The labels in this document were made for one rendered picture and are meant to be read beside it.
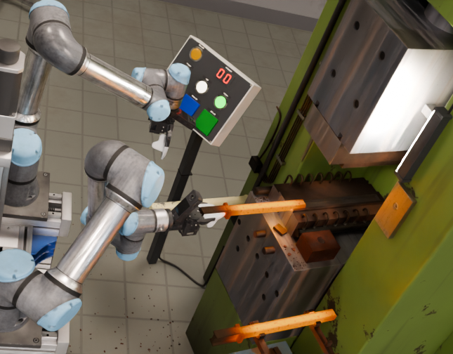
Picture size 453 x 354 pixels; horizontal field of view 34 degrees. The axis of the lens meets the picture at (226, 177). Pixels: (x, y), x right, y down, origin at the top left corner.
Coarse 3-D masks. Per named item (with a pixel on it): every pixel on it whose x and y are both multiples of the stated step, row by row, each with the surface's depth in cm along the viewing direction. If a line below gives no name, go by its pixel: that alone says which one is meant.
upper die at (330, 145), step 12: (312, 108) 243; (312, 120) 243; (324, 120) 237; (312, 132) 244; (324, 132) 237; (324, 144) 238; (336, 144) 232; (324, 156) 238; (336, 156) 234; (348, 156) 237; (360, 156) 239; (372, 156) 242; (384, 156) 245; (396, 156) 247
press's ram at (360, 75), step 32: (352, 0) 221; (384, 0) 220; (416, 0) 227; (352, 32) 222; (384, 32) 209; (416, 32) 210; (320, 64) 237; (352, 64) 223; (384, 64) 210; (416, 64) 208; (448, 64) 214; (320, 96) 238; (352, 96) 224; (384, 96) 213; (416, 96) 219; (448, 96) 225; (352, 128) 225; (384, 128) 224; (416, 128) 231
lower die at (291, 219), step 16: (272, 192) 268; (288, 192) 264; (304, 192) 267; (320, 192) 270; (336, 192) 273; (352, 192) 276; (368, 192) 277; (304, 208) 259; (320, 208) 262; (336, 208) 266; (352, 208) 269; (368, 208) 271; (288, 224) 260; (304, 224) 256; (320, 224) 260
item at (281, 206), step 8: (296, 200) 260; (200, 208) 241; (208, 208) 242; (216, 208) 243; (224, 208) 244; (232, 208) 246; (240, 208) 247; (248, 208) 248; (256, 208) 250; (264, 208) 251; (272, 208) 252; (280, 208) 254; (288, 208) 256; (296, 208) 258; (224, 216) 245
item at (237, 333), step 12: (324, 312) 235; (252, 324) 222; (264, 324) 223; (276, 324) 225; (288, 324) 226; (300, 324) 229; (216, 336) 213; (228, 336) 217; (240, 336) 217; (252, 336) 221
